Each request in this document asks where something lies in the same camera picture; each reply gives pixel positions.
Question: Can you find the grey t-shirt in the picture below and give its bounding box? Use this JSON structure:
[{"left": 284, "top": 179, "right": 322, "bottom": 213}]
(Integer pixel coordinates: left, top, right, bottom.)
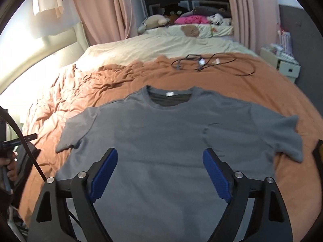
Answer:
[{"left": 56, "top": 86, "right": 303, "bottom": 241}]

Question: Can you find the person's left hand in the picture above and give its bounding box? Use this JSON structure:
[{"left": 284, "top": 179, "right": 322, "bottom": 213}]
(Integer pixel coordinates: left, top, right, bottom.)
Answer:
[{"left": 0, "top": 152, "right": 18, "bottom": 181}]

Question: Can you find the orange-brown bed sheet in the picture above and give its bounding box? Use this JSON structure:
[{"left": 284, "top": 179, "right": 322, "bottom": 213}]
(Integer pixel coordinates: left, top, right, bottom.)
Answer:
[{"left": 22, "top": 53, "right": 322, "bottom": 241}]

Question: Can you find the cream padded headboard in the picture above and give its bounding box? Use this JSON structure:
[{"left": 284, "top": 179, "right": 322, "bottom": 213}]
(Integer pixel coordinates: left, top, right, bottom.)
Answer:
[{"left": 1, "top": 22, "right": 89, "bottom": 92}]

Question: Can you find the white bedside cabinet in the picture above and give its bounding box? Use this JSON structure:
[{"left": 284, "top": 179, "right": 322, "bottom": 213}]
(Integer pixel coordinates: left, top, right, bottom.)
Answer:
[{"left": 260, "top": 48, "right": 301, "bottom": 84}]

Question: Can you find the cream blanket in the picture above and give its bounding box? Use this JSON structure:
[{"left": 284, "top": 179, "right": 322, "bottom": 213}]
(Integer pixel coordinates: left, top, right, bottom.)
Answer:
[{"left": 0, "top": 33, "right": 258, "bottom": 112}]

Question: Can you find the pink plush blanket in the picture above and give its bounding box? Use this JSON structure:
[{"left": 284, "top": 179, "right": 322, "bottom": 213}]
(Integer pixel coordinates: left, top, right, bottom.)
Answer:
[{"left": 174, "top": 15, "right": 210, "bottom": 25}]

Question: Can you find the beige plush toy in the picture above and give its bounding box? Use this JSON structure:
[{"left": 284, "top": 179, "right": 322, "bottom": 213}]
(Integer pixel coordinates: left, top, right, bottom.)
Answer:
[{"left": 137, "top": 14, "right": 170, "bottom": 34}]

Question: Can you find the pink curtain left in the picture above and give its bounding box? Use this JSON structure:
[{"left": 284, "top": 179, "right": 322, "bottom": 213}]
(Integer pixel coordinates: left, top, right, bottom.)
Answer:
[{"left": 73, "top": 0, "right": 137, "bottom": 45}]

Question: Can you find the pink curtain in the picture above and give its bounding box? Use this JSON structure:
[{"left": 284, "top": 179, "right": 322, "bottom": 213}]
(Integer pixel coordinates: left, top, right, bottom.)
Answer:
[
  {"left": 73, "top": 0, "right": 137, "bottom": 45},
  {"left": 229, "top": 0, "right": 280, "bottom": 54}
]

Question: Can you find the pink curtain right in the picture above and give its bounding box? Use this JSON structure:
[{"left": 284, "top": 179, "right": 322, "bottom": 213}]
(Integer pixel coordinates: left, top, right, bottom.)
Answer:
[{"left": 229, "top": 0, "right": 280, "bottom": 54}]

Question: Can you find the black cable on bed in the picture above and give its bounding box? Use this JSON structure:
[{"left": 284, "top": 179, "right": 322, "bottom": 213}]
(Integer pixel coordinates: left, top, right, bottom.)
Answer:
[{"left": 170, "top": 52, "right": 256, "bottom": 77}]

